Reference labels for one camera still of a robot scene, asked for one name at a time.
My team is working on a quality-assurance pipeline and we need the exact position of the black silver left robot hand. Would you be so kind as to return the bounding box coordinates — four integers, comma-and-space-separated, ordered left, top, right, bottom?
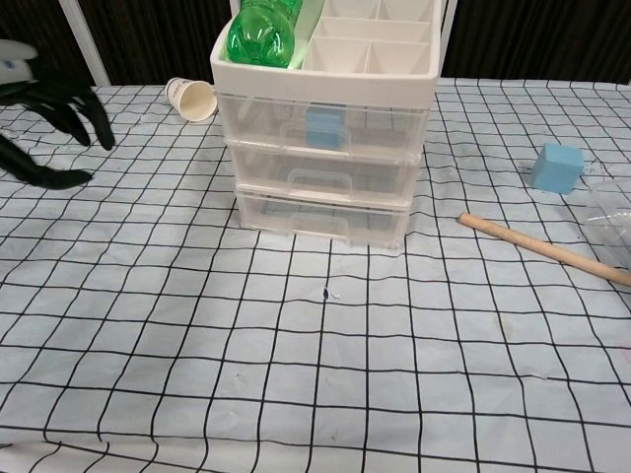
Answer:
0, 38, 117, 191

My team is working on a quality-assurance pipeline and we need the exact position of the blue foam cube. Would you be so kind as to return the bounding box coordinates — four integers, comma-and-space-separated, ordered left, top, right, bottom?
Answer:
530, 143, 586, 194
305, 109, 345, 150

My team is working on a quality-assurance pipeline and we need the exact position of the clear empty plastic drawer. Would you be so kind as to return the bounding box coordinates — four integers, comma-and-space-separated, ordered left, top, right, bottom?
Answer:
229, 141, 421, 204
236, 189, 413, 250

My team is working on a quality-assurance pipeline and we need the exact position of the white paper cup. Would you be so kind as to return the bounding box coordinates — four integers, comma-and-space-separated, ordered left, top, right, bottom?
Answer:
165, 77, 219, 123

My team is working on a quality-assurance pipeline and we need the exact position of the green plastic bottle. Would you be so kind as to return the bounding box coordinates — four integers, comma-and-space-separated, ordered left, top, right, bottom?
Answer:
226, 0, 305, 68

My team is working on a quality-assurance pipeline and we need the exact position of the black-grid checkered tablecloth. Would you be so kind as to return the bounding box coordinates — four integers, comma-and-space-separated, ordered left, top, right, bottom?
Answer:
0, 77, 631, 473

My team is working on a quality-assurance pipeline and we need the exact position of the wooden stick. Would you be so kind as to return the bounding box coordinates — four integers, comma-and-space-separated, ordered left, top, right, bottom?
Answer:
456, 212, 631, 286

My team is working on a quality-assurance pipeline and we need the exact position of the clear plastic cup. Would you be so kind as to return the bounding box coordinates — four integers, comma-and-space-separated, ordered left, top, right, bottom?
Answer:
584, 177, 631, 272

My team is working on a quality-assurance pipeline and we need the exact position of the white storage box frame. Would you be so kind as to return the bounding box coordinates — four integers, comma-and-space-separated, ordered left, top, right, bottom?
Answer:
210, 0, 441, 255

